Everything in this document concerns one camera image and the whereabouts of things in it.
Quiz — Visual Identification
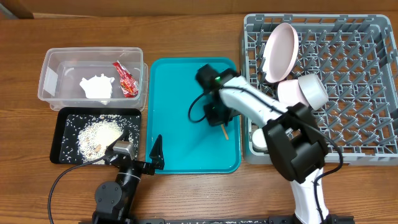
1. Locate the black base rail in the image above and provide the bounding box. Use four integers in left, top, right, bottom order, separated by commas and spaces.
77, 215, 355, 224

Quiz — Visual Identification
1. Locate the teal serving tray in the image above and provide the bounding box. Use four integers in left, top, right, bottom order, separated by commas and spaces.
146, 57, 241, 174

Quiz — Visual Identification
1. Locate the white napkin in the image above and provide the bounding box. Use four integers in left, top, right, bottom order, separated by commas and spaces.
80, 73, 114, 105

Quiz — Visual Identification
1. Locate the grey dishwasher rack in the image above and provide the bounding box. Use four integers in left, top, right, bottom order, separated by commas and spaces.
239, 14, 397, 166

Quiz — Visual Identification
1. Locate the cooked rice pile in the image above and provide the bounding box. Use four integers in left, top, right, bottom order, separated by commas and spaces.
59, 114, 141, 164

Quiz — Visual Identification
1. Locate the grey small bowl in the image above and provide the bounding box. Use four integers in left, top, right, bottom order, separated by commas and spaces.
298, 73, 328, 110

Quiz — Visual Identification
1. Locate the clear plastic storage bin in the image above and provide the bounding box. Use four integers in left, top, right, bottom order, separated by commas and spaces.
37, 47, 149, 111

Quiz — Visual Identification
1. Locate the pink bowl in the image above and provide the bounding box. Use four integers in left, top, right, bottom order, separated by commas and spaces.
277, 80, 309, 106

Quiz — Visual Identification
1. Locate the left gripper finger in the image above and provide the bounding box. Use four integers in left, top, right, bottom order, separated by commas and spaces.
149, 134, 165, 170
106, 130, 128, 152

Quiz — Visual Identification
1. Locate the black plastic tray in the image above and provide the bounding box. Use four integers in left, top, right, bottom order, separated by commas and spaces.
50, 107, 142, 164

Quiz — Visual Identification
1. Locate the white cylindrical cup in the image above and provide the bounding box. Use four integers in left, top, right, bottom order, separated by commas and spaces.
251, 128, 268, 153

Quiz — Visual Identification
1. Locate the red sauce packet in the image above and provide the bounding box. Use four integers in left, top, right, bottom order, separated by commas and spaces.
113, 61, 139, 98

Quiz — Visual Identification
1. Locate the wooden chopstick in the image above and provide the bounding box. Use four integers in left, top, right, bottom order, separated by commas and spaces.
221, 124, 229, 140

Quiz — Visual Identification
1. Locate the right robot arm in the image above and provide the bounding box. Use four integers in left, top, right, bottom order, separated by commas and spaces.
195, 64, 336, 223

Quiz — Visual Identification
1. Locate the white round plate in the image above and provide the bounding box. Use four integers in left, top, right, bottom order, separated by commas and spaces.
262, 23, 299, 83

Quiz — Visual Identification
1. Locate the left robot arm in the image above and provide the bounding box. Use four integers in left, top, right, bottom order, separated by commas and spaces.
91, 131, 165, 224

